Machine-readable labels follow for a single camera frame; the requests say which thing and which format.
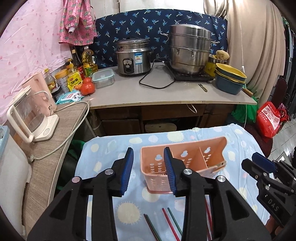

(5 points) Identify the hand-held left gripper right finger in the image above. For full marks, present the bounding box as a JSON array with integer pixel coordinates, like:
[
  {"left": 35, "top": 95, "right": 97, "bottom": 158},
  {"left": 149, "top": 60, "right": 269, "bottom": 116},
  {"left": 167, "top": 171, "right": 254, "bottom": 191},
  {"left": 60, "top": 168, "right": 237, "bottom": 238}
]
[{"left": 163, "top": 146, "right": 271, "bottom": 241}]

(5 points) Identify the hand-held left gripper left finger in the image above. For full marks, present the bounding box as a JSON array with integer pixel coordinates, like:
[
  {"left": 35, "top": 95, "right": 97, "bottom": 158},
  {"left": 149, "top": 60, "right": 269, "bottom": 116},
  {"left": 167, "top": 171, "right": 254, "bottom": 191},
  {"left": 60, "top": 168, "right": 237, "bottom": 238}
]
[{"left": 27, "top": 147, "right": 134, "bottom": 241}]

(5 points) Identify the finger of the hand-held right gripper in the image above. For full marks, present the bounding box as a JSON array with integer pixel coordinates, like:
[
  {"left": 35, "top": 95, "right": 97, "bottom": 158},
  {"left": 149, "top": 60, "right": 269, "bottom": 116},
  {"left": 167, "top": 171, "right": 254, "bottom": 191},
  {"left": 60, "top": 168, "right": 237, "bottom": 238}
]
[
  {"left": 241, "top": 152, "right": 278, "bottom": 184},
  {"left": 273, "top": 160, "right": 296, "bottom": 194}
]

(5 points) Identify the pink perforated utensil holder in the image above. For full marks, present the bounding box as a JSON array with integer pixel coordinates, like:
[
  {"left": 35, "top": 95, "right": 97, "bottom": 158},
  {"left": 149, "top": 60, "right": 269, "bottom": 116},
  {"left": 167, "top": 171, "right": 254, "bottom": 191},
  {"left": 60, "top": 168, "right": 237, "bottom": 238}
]
[{"left": 140, "top": 137, "right": 228, "bottom": 194}]

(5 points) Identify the green chopstick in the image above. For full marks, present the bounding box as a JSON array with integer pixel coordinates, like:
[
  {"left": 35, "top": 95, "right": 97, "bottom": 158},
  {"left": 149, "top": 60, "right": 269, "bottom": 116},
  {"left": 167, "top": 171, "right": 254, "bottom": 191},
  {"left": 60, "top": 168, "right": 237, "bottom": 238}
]
[
  {"left": 167, "top": 208, "right": 183, "bottom": 235},
  {"left": 145, "top": 214, "right": 160, "bottom": 241}
]

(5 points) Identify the dark red chopstick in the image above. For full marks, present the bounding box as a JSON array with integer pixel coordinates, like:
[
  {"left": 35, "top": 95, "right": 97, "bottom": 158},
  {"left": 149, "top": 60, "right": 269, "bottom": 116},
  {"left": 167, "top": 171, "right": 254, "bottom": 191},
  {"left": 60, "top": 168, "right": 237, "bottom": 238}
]
[{"left": 205, "top": 196, "right": 212, "bottom": 241}]

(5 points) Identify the blue printed blanket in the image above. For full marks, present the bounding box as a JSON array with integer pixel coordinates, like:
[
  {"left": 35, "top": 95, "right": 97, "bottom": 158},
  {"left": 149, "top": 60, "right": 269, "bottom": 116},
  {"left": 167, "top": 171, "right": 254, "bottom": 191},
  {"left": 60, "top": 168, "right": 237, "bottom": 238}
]
[{"left": 75, "top": 125, "right": 271, "bottom": 241}]

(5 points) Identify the red plastic bag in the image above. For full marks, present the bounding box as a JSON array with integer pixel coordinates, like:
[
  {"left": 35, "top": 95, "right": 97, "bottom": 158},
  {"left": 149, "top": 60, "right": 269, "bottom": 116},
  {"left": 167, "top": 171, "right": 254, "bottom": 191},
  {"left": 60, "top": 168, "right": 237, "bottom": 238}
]
[{"left": 255, "top": 101, "right": 289, "bottom": 139}]

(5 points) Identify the wooden stool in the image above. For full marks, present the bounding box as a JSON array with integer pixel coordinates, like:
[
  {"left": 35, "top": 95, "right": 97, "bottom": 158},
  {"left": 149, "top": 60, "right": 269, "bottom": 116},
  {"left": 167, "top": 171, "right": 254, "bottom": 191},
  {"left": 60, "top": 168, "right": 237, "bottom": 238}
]
[{"left": 144, "top": 122, "right": 177, "bottom": 133}]

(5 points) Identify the green plastic bag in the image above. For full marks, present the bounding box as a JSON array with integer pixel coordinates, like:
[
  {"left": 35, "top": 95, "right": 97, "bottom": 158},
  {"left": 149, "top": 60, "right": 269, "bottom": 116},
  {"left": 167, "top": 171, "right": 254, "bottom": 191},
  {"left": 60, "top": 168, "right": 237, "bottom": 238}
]
[{"left": 231, "top": 95, "right": 259, "bottom": 124}]

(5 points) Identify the wooden desk grey top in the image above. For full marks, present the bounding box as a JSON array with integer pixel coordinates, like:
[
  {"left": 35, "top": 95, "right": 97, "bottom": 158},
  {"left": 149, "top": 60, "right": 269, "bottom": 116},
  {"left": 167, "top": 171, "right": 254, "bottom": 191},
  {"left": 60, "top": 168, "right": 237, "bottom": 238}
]
[{"left": 89, "top": 61, "right": 258, "bottom": 139}]

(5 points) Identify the wood-grain side counter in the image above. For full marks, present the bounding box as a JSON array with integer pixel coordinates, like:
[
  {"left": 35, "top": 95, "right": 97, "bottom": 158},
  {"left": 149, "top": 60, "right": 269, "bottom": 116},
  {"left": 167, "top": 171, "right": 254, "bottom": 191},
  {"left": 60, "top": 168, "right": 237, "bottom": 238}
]
[{"left": 22, "top": 102, "right": 90, "bottom": 237}]

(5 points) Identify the blue square bowl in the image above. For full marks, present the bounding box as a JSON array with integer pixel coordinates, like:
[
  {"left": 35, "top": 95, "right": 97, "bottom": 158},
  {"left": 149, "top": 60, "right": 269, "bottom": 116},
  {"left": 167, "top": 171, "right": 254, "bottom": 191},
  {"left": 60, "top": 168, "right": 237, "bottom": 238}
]
[{"left": 215, "top": 74, "right": 245, "bottom": 95}]

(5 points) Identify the large red tomato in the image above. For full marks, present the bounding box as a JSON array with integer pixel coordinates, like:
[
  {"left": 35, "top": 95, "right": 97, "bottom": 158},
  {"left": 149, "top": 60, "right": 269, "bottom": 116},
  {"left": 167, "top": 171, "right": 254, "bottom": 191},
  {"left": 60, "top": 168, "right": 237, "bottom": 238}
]
[{"left": 80, "top": 82, "right": 96, "bottom": 96}]

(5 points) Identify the wet wipes pack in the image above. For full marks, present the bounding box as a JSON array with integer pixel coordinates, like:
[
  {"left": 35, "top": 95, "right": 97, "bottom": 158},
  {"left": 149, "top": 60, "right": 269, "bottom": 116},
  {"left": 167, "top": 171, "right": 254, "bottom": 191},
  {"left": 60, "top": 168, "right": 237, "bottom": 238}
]
[{"left": 55, "top": 91, "right": 85, "bottom": 104}]

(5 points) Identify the black induction cooker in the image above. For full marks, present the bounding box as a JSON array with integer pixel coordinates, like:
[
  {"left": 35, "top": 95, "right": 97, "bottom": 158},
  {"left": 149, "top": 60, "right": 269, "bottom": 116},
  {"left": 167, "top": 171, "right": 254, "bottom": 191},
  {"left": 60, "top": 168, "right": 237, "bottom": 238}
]
[{"left": 165, "top": 68, "right": 214, "bottom": 81}]

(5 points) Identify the clear food container teal lid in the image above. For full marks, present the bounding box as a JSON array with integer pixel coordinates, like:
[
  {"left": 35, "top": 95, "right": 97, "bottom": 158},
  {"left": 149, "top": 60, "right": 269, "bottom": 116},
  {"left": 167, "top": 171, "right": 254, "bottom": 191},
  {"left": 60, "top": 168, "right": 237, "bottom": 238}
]
[{"left": 92, "top": 69, "right": 115, "bottom": 89}]

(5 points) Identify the yellow square bowl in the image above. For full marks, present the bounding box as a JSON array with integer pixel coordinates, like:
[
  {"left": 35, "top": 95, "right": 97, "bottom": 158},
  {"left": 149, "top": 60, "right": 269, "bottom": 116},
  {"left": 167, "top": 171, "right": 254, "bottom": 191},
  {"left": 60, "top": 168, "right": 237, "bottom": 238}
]
[{"left": 215, "top": 62, "right": 247, "bottom": 80}]

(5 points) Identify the yellow enamel pot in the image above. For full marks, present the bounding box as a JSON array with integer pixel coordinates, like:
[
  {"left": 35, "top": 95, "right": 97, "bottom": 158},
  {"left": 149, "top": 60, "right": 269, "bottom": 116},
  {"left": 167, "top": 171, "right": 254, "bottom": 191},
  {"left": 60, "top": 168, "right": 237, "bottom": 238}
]
[{"left": 205, "top": 54, "right": 228, "bottom": 75}]

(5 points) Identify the glass kettle white base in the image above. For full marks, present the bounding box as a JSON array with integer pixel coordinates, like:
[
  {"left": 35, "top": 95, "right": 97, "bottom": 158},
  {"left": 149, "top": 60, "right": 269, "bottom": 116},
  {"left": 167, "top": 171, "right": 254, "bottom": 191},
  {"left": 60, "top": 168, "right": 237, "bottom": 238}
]
[{"left": 7, "top": 85, "right": 60, "bottom": 143}]

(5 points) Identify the yellow tin can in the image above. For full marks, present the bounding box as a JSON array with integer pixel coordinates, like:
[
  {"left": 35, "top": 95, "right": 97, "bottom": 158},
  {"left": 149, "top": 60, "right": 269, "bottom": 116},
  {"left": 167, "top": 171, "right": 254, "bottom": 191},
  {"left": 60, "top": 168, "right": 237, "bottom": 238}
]
[{"left": 54, "top": 70, "right": 71, "bottom": 94}]

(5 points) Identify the steel rice cooker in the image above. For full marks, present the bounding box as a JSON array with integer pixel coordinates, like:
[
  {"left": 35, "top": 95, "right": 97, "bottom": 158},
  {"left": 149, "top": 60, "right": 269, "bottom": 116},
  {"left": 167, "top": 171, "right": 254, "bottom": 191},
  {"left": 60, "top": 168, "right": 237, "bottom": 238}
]
[{"left": 115, "top": 37, "right": 154, "bottom": 76}]

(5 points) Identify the tan loofah scrubber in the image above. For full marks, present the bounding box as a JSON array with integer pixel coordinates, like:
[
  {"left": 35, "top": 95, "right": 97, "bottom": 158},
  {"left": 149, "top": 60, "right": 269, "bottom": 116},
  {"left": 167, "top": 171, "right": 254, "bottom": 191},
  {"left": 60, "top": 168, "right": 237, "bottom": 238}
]
[{"left": 216, "top": 50, "right": 230, "bottom": 61}]

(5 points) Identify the cooking oil bottle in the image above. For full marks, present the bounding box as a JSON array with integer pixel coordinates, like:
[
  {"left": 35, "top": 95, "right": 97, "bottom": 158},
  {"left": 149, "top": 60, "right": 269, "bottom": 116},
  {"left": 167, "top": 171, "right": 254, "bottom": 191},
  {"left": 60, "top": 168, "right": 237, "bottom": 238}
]
[{"left": 82, "top": 46, "right": 99, "bottom": 78}]

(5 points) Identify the beige curtain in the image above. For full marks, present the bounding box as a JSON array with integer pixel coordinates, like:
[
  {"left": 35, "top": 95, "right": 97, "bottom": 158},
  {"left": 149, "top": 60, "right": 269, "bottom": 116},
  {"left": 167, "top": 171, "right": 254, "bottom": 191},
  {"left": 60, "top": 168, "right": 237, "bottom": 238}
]
[{"left": 203, "top": 0, "right": 286, "bottom": 100}]

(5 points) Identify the white foam box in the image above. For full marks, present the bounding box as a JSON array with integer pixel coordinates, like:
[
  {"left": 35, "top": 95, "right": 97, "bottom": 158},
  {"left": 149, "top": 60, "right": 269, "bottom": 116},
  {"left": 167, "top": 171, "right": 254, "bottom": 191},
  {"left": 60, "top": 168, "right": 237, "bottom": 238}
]
[{"left": 0, "top": 137, "right": 33, "bottom": 234}]

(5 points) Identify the brown bottle yellow cap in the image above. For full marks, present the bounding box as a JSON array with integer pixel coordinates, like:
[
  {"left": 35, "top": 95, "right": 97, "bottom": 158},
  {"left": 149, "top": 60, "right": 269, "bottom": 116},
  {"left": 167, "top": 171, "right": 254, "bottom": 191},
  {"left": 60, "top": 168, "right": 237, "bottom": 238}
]
[{"left": 44, "top": 68, "right": 57, "bottom": 93}]

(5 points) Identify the steel steamer pot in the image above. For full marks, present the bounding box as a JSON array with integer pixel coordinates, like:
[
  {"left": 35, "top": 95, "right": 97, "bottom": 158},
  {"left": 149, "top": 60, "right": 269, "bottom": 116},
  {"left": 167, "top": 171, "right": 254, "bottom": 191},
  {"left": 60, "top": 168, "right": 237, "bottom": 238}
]
[{"left": 159, "top": 24, "right": 220, "bottom": 75}]

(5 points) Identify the dark sauce bottle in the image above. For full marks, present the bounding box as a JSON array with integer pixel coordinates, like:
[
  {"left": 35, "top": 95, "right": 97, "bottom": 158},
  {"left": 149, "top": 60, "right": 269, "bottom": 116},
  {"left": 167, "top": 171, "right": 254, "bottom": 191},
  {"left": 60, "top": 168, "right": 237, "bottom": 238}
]
[{"left": 70, "top": 46, "right": 81, "bottom": 67}]

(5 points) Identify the pink plastic jug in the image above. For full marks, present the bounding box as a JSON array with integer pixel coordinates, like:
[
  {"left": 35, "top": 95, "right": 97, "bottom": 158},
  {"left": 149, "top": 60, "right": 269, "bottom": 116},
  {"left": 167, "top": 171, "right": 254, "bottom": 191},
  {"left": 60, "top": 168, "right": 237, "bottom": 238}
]
[{"left": 22, "top": 71, "right": 57, "bottom": 116}]

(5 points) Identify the light blue container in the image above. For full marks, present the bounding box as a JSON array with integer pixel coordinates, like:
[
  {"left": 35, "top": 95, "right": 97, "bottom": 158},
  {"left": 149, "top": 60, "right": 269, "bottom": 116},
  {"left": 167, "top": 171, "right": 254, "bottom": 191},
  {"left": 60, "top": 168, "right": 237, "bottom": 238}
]
[{"left": 0, "top": 125, "right": 10, "bottom": 149}]

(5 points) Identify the navy palm-print cloth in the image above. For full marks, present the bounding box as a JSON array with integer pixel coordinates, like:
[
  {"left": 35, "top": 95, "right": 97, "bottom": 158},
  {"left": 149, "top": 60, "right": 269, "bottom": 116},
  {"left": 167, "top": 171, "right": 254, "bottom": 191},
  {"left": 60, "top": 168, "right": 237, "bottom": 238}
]
[{"left": 89, "top": 9, "right": 229, "bottom": 69}]

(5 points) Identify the pink pineapple-print garment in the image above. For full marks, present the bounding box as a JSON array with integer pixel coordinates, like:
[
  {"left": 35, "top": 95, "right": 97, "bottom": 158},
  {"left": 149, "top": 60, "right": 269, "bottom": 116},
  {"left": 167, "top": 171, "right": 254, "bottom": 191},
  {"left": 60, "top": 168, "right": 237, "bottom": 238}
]
[{"left": 58, "top": 0, "right": 98, "bottom": 44}]

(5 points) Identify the pink dotted cloth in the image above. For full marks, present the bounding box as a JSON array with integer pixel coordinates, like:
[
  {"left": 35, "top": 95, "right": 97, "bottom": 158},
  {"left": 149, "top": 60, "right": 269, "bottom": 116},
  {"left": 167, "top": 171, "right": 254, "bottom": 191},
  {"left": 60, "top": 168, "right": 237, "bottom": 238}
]
[{"left": 0, "top": 0, "right": 72, "bottom": 126}]

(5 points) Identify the white power cable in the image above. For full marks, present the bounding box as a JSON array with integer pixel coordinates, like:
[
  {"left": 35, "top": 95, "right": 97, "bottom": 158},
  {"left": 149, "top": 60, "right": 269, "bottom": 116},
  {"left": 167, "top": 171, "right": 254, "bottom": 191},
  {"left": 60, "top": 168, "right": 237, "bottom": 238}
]
[{"left": 29, "top": 101, "right": 90, "bottom": 163}]

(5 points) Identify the black power cable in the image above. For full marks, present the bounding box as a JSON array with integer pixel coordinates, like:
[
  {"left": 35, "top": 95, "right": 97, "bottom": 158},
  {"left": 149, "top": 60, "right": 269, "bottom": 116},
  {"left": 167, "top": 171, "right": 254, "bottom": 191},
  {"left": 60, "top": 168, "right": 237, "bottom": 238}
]
[{"left": 139, "top": 59, "right": 176, "bottom": 89}]

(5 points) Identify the white hanging cord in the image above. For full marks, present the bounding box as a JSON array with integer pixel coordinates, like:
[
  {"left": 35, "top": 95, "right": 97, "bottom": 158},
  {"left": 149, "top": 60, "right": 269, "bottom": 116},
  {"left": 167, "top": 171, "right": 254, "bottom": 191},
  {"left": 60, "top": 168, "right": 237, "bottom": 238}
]
[{"left": 238, "top": 20, "right": 246, "bottom": 75}]

